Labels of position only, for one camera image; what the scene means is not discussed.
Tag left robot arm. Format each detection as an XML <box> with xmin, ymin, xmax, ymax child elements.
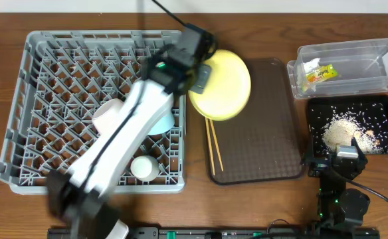
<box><xmin>46</xmin><ymin>23</ymin><xmax>218</xmax><ymax>238</ymax></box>

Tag white napkin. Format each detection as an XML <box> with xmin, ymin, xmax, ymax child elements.
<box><xmin>296</xmin><ymin>58</ymin><xmax>320</xmax><ymax>92</ymax></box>

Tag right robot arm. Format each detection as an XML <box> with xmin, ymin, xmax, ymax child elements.
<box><xmin>304</xmin><ymin>138</ymin><xmax>370</xmax><ymax>234</ymax></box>

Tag grey plastic dish rack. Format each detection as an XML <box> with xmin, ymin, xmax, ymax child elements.
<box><xmin>0</xmin><ymin>30</ymin><xmax>181</xmax><ymax>195</ymax></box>

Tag light blue bowl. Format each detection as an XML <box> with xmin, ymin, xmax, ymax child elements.
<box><xmin>148</xmin><ymin>111</ymin><xmax>175</xmax><ymax>135</ymax></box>

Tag yellow plate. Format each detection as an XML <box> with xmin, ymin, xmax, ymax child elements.
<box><xmin>188</xmin><ymin>50</ymin><xmax>251</xmax><ymax>121</ymax></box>

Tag black waste tray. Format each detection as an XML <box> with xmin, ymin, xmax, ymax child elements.
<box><xmin>306</xmin><ymin>95</ymin><xmax>388</xmax><ymax>156</ymax></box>

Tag rice food scraps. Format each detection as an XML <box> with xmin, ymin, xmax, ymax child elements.
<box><xmin>309</xmin><ymin>103</ymin><xmax>388</xmax><ymax>155</ymax></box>

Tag green snack wrapper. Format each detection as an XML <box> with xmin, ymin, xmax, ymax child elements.
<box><xmin>306</xmin><ymin>64</ymin><xmax>338</xmax><ymax>84</ymax></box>

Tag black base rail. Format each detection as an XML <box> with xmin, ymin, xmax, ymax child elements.
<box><xmin>47</xmin><ymin>226</ymin><xmax>380</xmax><ymax>239</ymax></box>

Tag clear plastic bin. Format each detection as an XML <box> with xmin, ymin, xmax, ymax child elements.
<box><xmin>287</xmin><ymin>38</ymin><xmax>388</xmax><ymax>99</ymax></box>

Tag dark brown serving tray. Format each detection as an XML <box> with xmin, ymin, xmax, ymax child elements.
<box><xmin>209</xmin><ymin>58</ymin><xmax>305</xmax><ymax>185</ymax></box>

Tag small white cup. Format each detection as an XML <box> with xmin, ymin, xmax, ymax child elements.
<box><xmin>130</xmin><ymin>155</ymin><xmax>160</xmax><ymax>182</ymax></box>

